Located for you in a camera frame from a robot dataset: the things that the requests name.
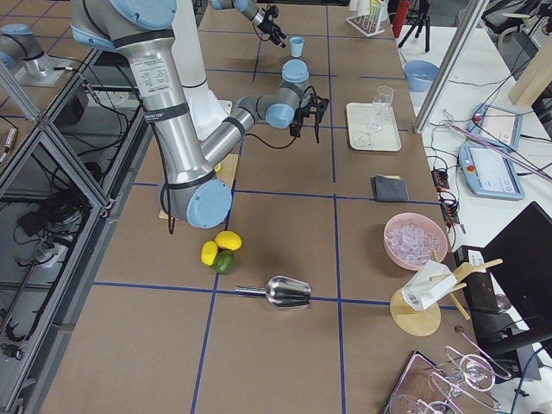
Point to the black monitor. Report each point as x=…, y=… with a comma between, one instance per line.
x=524, y=246

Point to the large yellow lemon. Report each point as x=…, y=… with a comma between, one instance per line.
x=228, y=240

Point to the cream bear serving tray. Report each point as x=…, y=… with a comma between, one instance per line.
x=358, y=116

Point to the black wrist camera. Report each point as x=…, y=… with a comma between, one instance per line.
x=317, y=107

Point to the metal ice scoop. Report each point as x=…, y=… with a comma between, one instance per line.
x=282, y=292

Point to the wooden cutting board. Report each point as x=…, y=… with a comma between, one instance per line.
x=228, y=170

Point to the upturned wine glasses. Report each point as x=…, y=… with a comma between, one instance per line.
x=463, y=379

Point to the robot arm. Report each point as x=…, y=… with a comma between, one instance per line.
x=248, y=8
x=160, y=41

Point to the long grabber stick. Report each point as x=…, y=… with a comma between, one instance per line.
x=525, y=165

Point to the black camera tripod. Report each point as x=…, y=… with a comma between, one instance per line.
x=421, y=23

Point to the small yellow lemon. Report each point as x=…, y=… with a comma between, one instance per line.
x=209, y=252

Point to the white wire cup rack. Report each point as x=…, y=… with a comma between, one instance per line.
x=368, y=16

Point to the blue teach pendant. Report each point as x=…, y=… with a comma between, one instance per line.
x=488, y=174
x=499, y=126

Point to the small light blue cup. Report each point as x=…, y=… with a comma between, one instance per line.
x=296, y=46

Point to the pink bowl with ice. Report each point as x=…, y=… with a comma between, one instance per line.
x=411, y=239

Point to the wooden plank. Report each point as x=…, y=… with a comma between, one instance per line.
x=535, y=79

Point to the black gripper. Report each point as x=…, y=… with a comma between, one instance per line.
x=266, y=24
x=318, y=104

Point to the green lime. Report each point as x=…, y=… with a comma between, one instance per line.
x=224, y=261

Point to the wooden mug tree stand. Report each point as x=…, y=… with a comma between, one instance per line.
x=425, y=323

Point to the near blue teach pendant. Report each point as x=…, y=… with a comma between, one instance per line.
x=488, y=174

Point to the clear wine glass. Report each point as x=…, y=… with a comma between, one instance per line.
x=382, y=103

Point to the white mug on stand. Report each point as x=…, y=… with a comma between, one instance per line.
x=428, y=285

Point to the large blue bowl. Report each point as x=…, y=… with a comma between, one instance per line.
x=420, y=74

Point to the far blue teach pendant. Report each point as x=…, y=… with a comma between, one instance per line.
x=499, y=126

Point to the white central robot pedestal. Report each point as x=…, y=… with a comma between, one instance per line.
x=207, y=111

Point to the aluminium frame post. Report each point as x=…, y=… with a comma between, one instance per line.
x=463, y=33

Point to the dark grey folded cloth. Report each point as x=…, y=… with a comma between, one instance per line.
x=387, y=189

